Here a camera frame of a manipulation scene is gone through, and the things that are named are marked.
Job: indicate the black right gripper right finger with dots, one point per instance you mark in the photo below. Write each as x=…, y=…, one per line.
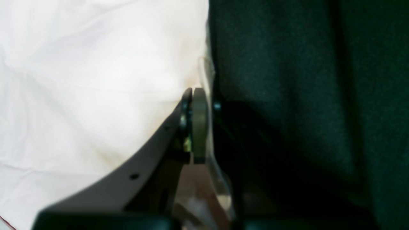
x=199, y=127

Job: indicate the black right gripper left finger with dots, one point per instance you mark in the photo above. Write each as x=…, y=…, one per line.
x=139, y=194

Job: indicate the pale pink T-shirt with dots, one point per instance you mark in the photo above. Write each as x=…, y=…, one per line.
x=84, y=84

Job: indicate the black table cloth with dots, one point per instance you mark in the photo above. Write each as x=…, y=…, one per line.
x=311, y=112

